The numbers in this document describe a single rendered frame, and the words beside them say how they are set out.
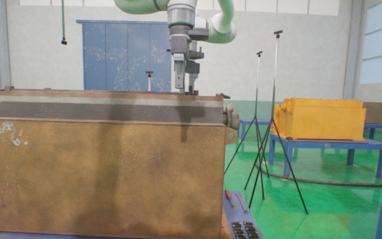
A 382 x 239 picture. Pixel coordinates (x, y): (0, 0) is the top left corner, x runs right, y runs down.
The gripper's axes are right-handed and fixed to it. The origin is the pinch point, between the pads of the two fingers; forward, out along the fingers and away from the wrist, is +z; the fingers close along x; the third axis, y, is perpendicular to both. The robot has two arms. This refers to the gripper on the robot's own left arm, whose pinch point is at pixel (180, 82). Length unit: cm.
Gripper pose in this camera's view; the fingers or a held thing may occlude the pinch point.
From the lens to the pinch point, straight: 66.1
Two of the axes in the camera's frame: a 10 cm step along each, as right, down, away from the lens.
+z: -0.3, 9.9, 1.2
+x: -0.4, 1.2, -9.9
